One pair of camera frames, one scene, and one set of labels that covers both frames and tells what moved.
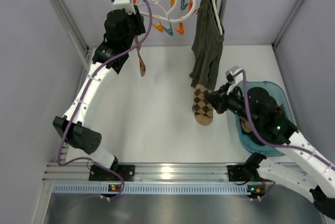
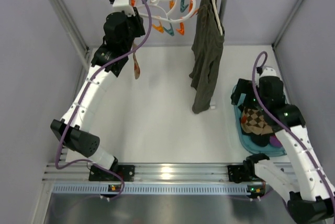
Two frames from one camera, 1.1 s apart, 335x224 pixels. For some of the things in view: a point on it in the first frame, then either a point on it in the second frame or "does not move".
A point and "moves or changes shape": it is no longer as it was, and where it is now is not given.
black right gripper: x=220 y=102 → x=241 y=91
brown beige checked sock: x=203 y=109 moves or changes shape
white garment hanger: x=216 y=8 does not move
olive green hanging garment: x=208 y=44 does not move
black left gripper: x=140 y=21 does not move
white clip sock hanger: x=168 y=4 does not move
